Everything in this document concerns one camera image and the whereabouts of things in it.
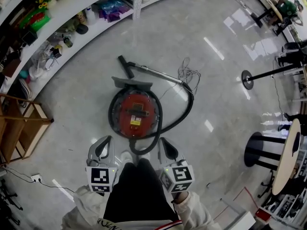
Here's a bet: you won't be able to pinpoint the wide white metal shelf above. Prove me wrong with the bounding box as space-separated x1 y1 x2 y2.
0 0 144 100

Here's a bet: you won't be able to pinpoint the person's left forearm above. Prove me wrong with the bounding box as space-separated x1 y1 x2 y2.
61 184 113 230

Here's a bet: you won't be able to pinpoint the white desk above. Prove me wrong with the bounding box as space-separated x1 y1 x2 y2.
223 211 256 230

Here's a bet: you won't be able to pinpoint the red canister vacuum cleaner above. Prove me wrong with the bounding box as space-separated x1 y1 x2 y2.
107 81 195 156

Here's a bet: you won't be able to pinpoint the black power cable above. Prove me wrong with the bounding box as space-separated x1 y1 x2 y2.
38 179 75 193

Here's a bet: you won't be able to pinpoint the white plastic bottle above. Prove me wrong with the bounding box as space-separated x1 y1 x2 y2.
85 6 98 25

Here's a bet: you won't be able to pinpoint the dark green glass bottle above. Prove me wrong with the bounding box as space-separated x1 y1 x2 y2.
61 34 74 48

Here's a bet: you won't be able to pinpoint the purple plastic bag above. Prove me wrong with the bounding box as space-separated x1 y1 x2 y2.
98 0 131 23

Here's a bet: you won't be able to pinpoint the person's legs black trousers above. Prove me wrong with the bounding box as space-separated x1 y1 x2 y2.
103 158 179 225

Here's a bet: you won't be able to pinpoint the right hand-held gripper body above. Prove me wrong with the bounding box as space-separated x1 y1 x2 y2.
157 137 196 194

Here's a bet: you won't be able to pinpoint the person's left white shoe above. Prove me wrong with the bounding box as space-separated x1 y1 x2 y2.
119 150 133 164

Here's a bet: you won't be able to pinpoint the grey cable bundle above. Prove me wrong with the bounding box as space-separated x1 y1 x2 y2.
177 57 201 94

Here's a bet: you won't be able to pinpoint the black coat rack stand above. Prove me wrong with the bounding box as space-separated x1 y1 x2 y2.
241 62 307 90

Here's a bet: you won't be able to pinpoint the black swivel chair base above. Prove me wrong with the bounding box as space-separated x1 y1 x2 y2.
258 169 276 198

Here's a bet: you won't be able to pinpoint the person's white hooded top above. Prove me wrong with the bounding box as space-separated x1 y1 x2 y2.
97 218 183 230

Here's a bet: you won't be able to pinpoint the green snack packet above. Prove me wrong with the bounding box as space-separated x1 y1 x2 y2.
19 10 51 32

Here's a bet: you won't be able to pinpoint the metal vacuum wand with nozzle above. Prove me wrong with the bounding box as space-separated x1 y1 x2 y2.
117 55 189 86

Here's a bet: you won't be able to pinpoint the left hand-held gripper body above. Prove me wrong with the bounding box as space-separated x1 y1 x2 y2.
85 135 119 194

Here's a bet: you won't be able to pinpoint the black hat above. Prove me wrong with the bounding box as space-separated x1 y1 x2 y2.
75 24 89 35

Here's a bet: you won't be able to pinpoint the wooden step cabinet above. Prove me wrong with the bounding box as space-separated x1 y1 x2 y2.
0 92 55 165

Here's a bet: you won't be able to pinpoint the round beige table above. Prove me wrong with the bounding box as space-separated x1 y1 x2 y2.
244 118 302 196

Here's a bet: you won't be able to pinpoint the red box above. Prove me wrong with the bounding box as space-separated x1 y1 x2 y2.
254 208 272 222

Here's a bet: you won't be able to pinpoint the person's right forearm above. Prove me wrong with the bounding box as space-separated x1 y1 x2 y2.
171 191 216 230

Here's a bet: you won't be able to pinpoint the black cap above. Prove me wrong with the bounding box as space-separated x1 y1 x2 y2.
292 131 302 157

